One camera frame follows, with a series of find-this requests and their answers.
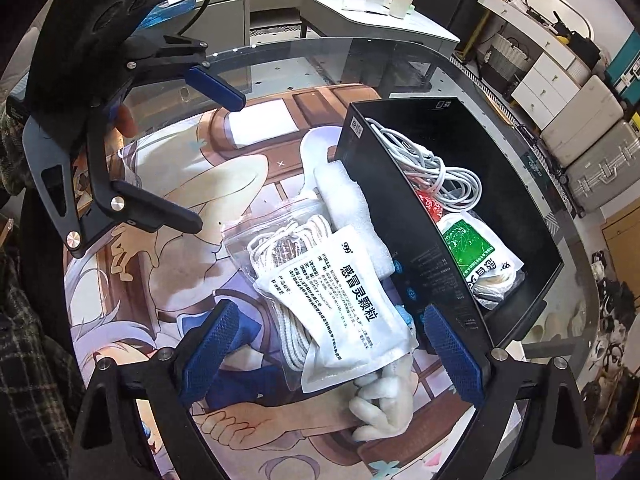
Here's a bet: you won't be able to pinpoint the white plush toy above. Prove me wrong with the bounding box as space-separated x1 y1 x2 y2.
348 353 418 442

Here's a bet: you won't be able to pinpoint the bagged white cord bundle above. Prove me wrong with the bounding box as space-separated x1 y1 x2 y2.
221 199 342 391

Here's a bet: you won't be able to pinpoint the green white medicine packet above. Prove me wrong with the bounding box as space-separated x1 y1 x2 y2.
437 212 524 287

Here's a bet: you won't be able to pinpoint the white grey medicine packet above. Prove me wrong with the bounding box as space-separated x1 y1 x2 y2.
254 226 418 393

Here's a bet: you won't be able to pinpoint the red white printed packet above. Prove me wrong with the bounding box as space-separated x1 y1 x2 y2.
416 190 444 223

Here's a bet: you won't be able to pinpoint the white charging cable bundle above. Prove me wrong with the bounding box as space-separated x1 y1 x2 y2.
364 116 484 213

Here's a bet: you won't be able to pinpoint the white foam sheet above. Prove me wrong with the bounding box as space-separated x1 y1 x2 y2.
314 160 395 281

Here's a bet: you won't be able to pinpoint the person left plaid forearm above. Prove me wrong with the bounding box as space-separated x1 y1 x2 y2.
1 113 85 479

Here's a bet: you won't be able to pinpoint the person left hand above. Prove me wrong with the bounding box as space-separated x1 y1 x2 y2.
73 104 138 196

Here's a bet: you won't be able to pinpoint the anime print desk mat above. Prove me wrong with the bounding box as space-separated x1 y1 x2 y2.
65 84 473 479

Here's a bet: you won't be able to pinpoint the beige slippers under table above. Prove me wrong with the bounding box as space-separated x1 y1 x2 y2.
522 300 587 360

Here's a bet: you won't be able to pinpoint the black cardboard storage box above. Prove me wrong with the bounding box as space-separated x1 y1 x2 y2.
336 96 562 347

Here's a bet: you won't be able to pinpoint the pile of shoes on floor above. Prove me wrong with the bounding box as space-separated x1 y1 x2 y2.
582 250 639 417

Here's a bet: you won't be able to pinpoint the white coffee table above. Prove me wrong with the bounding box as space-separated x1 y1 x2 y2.
298 0 460 58

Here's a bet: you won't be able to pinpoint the white cup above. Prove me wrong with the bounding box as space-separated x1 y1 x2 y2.
388 0 413 20

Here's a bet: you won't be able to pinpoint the wooden door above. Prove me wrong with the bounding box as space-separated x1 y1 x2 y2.
601 200 640 288

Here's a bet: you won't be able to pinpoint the silver aluminium suitcase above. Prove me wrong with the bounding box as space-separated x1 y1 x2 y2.
566 120 639 216

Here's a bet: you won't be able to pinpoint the beige suitcase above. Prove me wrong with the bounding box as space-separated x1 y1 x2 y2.
541 75 624 168

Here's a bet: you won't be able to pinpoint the woven laundry basket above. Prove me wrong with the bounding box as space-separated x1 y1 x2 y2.
480 34 533 94

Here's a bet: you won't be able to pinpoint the white vanity desk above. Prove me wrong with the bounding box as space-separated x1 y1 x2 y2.
477 0 591 130

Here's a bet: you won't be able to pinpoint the teal suitcase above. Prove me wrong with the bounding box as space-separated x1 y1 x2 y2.
605 30 640 106

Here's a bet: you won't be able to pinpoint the oval vanity mirror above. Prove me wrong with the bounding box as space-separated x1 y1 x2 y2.
522 0 594 40

